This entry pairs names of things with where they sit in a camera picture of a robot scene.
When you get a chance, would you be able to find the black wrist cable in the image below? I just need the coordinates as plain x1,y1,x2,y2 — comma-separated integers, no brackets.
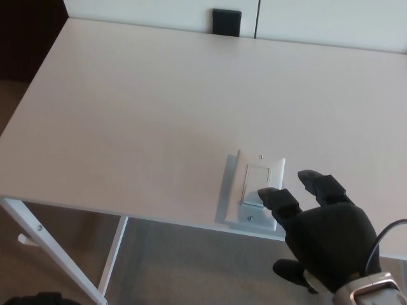
362,219,407,276

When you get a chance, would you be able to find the black wall plate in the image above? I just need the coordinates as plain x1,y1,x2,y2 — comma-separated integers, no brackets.
212,8,242,36

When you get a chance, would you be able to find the white metal table leg frame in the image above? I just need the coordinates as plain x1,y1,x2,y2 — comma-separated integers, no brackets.
0,197,130,305

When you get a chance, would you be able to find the white rocker light switch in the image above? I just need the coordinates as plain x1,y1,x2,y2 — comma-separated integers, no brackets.
216,149,286,231

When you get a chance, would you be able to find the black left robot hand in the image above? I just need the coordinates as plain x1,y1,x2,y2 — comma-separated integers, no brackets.
6,292,80,305

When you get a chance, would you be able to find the white peg on table leg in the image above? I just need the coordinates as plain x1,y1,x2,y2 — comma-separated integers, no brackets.
18,234,39,247

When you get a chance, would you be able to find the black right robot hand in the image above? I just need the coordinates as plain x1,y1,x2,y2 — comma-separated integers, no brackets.
257,170,382,295

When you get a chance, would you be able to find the dark brown furniture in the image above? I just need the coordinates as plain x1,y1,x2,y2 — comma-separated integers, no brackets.
0,0,69,83

